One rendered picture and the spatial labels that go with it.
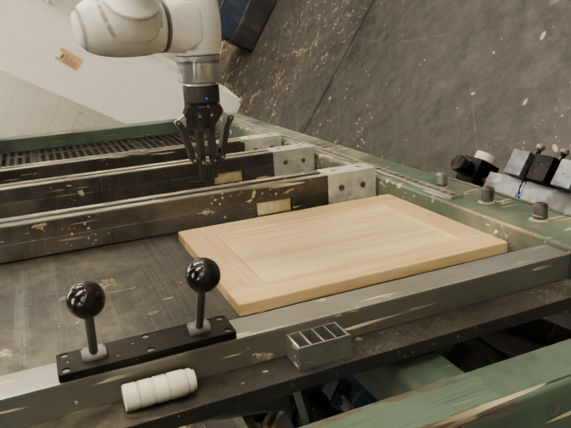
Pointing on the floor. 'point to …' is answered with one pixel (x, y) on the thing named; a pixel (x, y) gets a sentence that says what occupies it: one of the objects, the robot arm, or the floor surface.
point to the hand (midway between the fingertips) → (209, 178)
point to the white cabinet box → (89, 67)
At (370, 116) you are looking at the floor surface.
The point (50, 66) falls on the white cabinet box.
